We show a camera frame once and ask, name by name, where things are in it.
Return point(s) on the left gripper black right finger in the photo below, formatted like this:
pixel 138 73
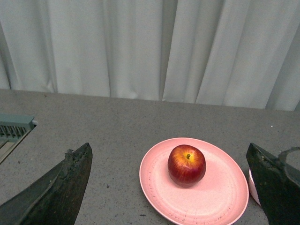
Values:
pixel 277 184

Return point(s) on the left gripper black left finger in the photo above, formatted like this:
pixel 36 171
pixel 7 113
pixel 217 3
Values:
pixel 56 197

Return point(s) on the red yellow apple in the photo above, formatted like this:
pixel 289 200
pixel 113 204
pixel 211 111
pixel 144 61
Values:
pixel 186 165

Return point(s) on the pale pink bowl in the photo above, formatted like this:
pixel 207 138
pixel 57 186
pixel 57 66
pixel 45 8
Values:
pixel 252 188

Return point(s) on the pink round plate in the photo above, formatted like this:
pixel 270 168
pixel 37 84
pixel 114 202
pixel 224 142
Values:
pixel 220 198

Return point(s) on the green grey dish rack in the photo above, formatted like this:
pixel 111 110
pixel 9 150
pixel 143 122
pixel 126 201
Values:
pixel 13 129

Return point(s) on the white pleated curtain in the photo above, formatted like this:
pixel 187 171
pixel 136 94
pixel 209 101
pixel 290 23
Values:
pixel 216 52

